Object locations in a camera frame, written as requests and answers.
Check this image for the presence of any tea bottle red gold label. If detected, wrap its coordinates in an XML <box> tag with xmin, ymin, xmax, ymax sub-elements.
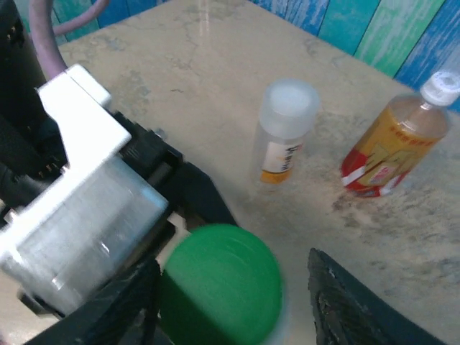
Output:
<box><xmin>340</xmin><ymin>91</ymin><xmax>452</xmax><ymax>199</ymax></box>

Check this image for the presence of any green bottle cap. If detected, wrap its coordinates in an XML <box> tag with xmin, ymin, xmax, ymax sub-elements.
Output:
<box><xmin>157</xmin><ymin>223</ymin><xmax>285</xmax><ymax>345</ymax></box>

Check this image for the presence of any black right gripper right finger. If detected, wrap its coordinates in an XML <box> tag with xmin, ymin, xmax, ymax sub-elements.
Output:
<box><xmin>307</xmin><ymin>247</ymin><xmax>447</xmax><ymax>345</ymax></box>

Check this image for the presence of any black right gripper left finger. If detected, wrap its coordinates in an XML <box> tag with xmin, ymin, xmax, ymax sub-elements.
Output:
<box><xmin>24</xmin><ymin>257</ymin><xmax>170</xmax><ymax>345</ymax></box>

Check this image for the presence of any clear bottle with orange label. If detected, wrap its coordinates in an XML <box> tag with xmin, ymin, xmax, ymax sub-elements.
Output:
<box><xmin>251</xmin><ymin>118</ymin><xmax>307</xmax><ymax>186</ymax></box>

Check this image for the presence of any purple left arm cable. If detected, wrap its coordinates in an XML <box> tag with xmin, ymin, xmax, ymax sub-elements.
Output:
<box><xmin>27</xmin><ymin>0</ymin><xmax>112</xmax><ymax>78</ymax></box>

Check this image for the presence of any small white bottle cap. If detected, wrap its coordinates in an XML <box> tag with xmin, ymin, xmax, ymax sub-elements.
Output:
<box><xmin>420</xmin><ymin>70</ymin><xmax>460</xmax><ymax>108</ymax></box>

